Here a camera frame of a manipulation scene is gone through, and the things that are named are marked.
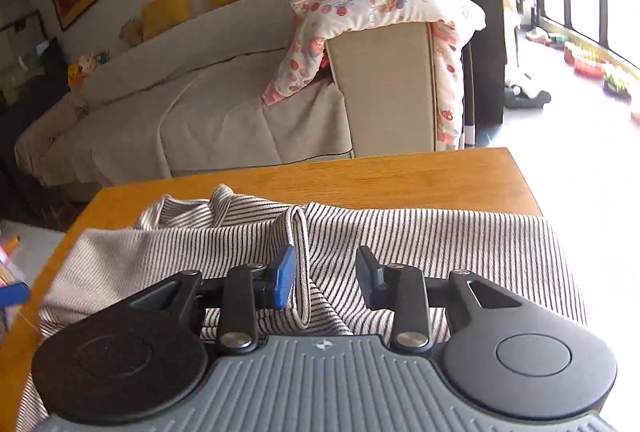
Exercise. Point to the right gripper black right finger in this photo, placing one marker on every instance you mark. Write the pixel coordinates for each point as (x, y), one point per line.
(371, 279)

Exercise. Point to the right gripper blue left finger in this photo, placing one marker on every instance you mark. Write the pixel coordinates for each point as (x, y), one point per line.
(280, 277)

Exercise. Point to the striped grey knit garment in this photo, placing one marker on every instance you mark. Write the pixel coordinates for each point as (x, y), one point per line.
(518, 252)

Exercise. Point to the beige covered sofa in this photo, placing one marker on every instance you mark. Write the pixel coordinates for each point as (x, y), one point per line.
(190, 102)

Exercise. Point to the floral pink white blanket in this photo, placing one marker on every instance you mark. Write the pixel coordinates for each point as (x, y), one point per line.
(451, 22)

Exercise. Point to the small stuffed toys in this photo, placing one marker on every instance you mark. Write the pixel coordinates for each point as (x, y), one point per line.
(77, 71)

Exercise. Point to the red bowl on sill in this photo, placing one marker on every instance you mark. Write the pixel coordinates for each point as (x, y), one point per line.
(583, 61)

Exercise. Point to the glass fish tank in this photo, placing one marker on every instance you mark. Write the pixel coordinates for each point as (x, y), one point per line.
(32, 62)

